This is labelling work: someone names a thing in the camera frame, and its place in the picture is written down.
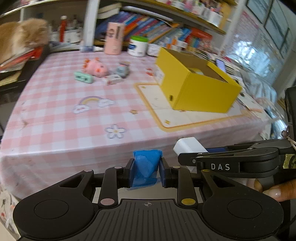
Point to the grey toy car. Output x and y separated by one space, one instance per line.
122 69

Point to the printed paper sheets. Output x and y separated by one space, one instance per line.
249 102

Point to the grey blanket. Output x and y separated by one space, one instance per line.
259 88

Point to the orange blue carton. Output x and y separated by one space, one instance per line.
172 48
177 43

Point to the red boxed book set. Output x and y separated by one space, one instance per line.
198 37

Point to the small pink axolotl plush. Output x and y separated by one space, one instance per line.
97 67

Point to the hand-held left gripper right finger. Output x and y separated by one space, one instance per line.
162 173

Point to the white jar green lid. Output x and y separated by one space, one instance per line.
137 47

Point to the orange fluffy cat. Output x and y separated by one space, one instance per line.
20 37

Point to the red bottle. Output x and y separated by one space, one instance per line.
63 27

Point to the person's right hand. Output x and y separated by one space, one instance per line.
284 193

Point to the white bookshelf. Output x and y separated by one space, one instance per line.
90 23

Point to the pink checked tablecloth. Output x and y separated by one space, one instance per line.
69 129

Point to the white quilted bag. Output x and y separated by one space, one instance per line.
153 49

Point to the stack of pale books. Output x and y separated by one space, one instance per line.
108 10

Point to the white storage bin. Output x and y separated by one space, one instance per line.
212 15

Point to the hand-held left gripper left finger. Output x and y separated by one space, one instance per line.
130 171

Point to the pink alphabet poster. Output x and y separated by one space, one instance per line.
245 25

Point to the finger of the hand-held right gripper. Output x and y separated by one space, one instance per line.
188 160
217 150

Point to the plain white box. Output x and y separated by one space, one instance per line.
187 144

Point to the pink humidifier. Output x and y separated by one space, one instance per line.
113 39

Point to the pile of red books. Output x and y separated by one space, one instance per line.
20 58

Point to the green toy block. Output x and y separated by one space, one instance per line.
84 77

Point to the small white red box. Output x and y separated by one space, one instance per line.
112 80

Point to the black smartphone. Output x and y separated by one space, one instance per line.
220 64

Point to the yellow cardboard box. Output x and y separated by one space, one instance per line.
203 92

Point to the row of colourful books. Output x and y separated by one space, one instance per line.
148 25

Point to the blue tissue packet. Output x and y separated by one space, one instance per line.
145 166

